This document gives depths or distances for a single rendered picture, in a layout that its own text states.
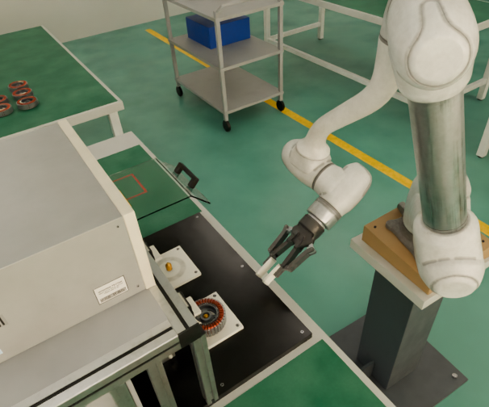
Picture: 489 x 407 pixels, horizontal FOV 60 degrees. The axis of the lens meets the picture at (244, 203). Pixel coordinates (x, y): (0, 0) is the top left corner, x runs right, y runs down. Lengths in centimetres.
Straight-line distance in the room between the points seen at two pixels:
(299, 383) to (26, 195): 78
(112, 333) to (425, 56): 73
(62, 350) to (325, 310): 157
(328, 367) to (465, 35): 83
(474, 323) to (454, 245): 128
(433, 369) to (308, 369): 103
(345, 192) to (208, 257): 50
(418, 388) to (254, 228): 124
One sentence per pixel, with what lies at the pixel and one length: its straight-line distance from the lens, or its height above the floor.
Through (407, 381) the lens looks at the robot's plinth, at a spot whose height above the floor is 2.
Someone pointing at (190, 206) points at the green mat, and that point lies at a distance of 166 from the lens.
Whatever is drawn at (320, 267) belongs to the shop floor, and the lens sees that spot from 242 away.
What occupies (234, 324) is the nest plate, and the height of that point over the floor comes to 78.
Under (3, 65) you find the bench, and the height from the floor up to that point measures 75.
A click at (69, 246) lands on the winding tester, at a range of 78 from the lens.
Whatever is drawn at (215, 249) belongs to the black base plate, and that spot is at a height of 77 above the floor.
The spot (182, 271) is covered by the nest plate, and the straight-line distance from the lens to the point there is 138.
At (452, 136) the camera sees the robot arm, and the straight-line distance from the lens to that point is 94.
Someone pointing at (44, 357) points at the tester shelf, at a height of 111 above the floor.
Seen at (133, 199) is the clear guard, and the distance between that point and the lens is 123.
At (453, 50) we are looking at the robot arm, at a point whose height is 154.
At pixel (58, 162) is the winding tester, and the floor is 132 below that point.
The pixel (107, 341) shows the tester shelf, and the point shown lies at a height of 111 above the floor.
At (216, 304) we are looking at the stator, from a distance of 124.
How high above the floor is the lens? 180
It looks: 40 degrees down
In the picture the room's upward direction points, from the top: 4 degrees counter-clockwise
